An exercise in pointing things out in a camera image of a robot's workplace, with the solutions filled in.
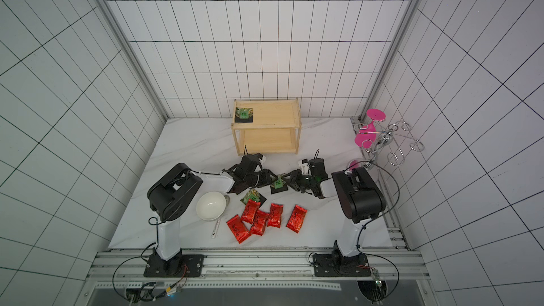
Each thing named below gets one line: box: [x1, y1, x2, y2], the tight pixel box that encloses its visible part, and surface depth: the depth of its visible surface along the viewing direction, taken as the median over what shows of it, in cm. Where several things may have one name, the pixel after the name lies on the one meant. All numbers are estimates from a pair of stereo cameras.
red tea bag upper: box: [240, 199, 261, 225], surface depth 85 cm
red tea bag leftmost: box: [226, 213, 252, 244], surface depth 81 cm
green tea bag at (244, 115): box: [235, 106, 253, 123], surface depth 94 cm
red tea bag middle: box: [250, 209, 270, 236], surface depth 83 cm
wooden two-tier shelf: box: [230, 97, 302, 156], surface depth 99 cm
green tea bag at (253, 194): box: [242, 188, 260, 205], surface depth 92 cm
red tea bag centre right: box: [267, 202, 284, 229], surface depth 84 cm
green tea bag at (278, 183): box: [274, 175, 284, 190], surface depth 94 cm
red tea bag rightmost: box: [285, 204, 308, 234], surface depth 83 cm
